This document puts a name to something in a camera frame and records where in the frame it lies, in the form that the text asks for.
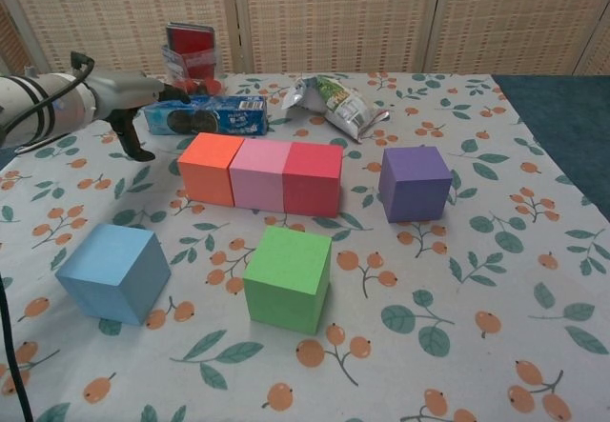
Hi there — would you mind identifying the light blue foam cube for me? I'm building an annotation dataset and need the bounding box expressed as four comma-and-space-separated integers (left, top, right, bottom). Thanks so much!
54, 223, 172, 327

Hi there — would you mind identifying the pink foam cube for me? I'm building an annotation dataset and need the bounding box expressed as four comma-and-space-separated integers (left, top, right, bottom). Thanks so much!
229, 138, 293, 212

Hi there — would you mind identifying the orange foam cube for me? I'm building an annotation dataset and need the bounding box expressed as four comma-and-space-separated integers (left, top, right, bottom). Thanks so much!
176, 131, 246, 207

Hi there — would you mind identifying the blue cookie package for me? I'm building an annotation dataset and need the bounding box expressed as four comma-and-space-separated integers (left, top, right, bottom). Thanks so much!
143, 95, 269, 137

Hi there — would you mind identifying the green foam cube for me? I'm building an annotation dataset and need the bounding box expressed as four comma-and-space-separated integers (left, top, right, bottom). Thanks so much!
242, 225, 334, 335

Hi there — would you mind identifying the crumpled silver snack bag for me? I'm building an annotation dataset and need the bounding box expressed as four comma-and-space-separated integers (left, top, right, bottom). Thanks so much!
281, 73, 392, 145

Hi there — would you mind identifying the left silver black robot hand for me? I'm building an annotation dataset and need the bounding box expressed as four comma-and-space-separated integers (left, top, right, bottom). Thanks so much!
88, 70, 193, 163

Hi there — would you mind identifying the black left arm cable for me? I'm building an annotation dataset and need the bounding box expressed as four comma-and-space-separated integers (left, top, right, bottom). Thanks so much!
0, 50, 96, 422

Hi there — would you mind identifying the floral print tablecloth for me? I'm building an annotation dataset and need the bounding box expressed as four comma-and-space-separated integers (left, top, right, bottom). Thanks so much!
0, 71, 610, 422

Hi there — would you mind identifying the red foam cube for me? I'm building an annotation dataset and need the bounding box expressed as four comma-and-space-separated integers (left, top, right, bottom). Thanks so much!
282, 141, 344, 218

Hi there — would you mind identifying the purple foam cube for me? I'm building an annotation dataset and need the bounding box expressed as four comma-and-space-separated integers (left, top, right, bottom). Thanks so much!
377, 145, 454, 224

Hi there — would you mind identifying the clear box with red items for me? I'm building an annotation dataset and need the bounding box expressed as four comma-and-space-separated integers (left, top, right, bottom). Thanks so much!
160, 21, 225, 95

